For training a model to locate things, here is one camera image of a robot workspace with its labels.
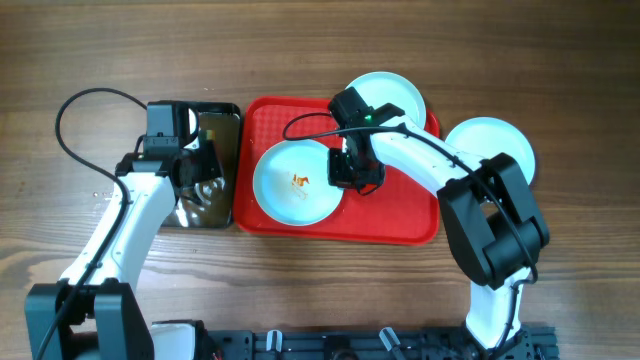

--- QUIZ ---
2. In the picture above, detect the light blue plate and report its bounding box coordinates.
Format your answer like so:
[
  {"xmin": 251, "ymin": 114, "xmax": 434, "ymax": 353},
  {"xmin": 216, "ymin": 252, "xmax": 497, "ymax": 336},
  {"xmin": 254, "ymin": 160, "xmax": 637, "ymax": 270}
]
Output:
[
  {"xmin": 347, "ymin": 71, "xmax": 427, "ymax": 128},
  {"xmin": 445, "ymin": 117, "xmax": 536, "ymax": 185},
  {"xmin": 252, "ymin": 140, "xmax": 343, "ymax": 227}
]

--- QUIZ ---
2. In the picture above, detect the light blue plate front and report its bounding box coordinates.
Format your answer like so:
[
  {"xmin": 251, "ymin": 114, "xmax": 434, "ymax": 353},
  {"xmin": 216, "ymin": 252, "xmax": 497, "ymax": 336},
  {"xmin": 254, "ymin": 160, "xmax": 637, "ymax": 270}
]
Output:
[{"xmin": 445, "ymin": 117, "xmax": 536, "ymax": 185}]

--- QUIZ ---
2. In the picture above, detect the green scouring sponge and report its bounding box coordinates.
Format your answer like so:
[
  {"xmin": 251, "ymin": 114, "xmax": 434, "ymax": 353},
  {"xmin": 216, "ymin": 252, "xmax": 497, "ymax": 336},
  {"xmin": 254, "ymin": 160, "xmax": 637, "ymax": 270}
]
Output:
[{"xmin": 204, "ymin": 130, "xmax": 215, "ymax": 141}]

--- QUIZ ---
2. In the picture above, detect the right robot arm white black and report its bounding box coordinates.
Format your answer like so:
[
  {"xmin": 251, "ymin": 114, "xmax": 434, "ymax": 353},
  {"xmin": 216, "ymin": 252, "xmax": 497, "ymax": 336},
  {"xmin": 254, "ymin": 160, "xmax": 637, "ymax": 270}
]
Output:
[{"xmin": 328, "ymin": 100, "xmax": 550, "ymax": 357}]

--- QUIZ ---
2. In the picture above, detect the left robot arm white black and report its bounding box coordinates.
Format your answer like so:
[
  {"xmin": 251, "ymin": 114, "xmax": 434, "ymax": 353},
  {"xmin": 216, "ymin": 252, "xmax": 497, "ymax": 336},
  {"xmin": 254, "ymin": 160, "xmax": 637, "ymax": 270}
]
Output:
[{"xmin": 25, "ymin": 140, "xmax": 222, "ymax": 359}]

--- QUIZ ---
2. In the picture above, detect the red plastic tray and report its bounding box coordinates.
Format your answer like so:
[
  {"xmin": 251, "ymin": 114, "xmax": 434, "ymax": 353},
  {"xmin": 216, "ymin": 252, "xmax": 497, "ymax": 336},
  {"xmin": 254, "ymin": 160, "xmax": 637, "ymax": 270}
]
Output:
[{"xmin": 232, "ymin": 96, "xmax": 439, "ymax": 246}]

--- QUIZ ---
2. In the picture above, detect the black water basin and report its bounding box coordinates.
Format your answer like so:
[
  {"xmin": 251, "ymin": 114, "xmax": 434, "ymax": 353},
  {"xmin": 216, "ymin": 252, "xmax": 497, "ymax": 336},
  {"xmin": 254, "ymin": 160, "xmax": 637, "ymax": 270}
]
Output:
[{"xmin": 134, "ymin": 101, "xmax": 242, "ymax": 229}]

